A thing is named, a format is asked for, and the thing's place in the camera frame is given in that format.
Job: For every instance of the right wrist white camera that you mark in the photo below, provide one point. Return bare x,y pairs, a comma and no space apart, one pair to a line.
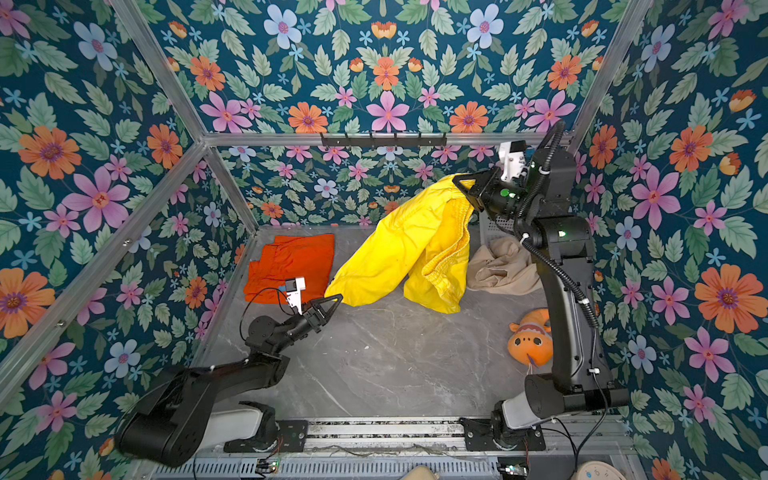
512,161

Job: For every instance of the beige shorts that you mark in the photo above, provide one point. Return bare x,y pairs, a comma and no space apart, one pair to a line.
504,267

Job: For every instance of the orange plush toy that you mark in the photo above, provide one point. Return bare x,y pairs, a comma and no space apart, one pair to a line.
531,342

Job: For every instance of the yellow shorts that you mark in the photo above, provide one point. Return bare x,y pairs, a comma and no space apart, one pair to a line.
423,246

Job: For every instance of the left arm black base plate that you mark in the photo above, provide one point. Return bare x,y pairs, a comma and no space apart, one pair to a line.
288,435

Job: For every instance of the white plastic laundry basket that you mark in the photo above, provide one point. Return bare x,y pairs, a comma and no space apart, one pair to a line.
492,229

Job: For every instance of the white round device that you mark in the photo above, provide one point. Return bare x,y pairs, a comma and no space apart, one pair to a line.
597,470

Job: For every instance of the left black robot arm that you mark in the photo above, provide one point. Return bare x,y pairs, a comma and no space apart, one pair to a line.
176,417

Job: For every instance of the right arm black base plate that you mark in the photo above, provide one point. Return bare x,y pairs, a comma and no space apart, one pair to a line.
486,434

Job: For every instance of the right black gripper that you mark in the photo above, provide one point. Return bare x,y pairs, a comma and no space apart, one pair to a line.
489,180

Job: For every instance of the black wall hook rail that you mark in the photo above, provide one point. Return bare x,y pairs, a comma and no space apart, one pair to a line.
383,140

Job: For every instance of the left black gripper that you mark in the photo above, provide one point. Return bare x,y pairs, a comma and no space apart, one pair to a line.
313,320

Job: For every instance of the wrist white camera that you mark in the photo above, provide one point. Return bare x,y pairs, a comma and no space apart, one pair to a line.
512,161
293,291

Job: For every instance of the beige rounded object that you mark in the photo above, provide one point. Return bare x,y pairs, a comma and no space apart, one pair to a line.
420,473

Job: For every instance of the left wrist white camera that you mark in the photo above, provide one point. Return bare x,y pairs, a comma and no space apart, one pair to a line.
293,291

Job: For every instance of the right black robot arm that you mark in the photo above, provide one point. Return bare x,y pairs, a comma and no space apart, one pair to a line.
529,197

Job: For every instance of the orange shorts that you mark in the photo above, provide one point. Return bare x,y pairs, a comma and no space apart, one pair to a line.
288,258

